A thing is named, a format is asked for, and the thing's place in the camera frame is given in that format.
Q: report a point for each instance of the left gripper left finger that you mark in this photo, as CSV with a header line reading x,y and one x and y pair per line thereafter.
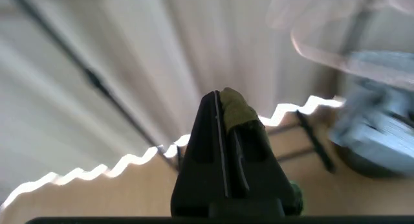
x,y
197,185

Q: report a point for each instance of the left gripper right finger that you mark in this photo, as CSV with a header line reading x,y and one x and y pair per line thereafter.
x,y
268,185

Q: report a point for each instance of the green printed shirt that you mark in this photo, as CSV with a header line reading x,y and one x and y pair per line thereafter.
x,y
237,110

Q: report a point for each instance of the pink clothes hanger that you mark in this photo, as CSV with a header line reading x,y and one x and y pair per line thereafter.
x,y
323,57

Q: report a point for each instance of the white laundry basket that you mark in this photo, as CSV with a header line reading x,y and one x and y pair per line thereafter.
x,y
381,152

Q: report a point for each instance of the black clothes rack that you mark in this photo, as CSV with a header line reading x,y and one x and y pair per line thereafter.
x,y
93,80

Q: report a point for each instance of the pale grey shorts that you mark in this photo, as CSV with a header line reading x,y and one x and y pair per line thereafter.
x,y
355,117

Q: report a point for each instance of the beige curtain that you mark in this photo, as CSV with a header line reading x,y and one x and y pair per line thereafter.
x,y
194,39

